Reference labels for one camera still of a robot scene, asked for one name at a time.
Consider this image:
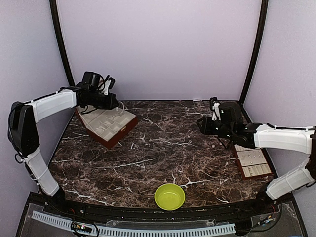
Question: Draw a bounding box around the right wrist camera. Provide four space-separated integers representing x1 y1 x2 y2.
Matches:
209 97 221 121

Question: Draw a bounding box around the brown wooden jewelry box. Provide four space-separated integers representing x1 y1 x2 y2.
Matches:
76 106 138 149

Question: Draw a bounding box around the brown ring earring tray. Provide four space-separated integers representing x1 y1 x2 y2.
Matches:
234 145 273 180

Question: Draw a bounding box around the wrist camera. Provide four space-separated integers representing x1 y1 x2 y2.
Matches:
209 97 221 121
100 75 116 95

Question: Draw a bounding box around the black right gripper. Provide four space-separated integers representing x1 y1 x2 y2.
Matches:
197 116 235 141

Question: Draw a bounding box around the green bowl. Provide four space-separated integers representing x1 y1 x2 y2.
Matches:
154 183 186 211

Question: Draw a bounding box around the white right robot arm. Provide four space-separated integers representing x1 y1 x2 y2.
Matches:
197 97 316 214

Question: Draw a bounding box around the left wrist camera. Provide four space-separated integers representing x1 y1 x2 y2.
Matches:
100 75 116 95

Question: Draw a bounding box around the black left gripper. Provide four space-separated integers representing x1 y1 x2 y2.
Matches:
85 91 119 110

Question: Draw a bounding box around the black left frame post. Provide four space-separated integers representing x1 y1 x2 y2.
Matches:
49 0 75 86

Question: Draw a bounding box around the black frame post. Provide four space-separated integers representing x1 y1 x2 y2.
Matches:
49 0 75 86
239 0 269 106

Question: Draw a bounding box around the silver wrap bangle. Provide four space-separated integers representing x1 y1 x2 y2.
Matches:
115 101 125 116

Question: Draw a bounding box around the white slotted cable duct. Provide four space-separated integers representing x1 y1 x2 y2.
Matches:
31 211 236 237

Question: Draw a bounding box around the black right frame post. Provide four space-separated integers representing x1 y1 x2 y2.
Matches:
239 0 269 106

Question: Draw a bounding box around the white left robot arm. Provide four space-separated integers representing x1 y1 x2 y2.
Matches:
7 72 119 215

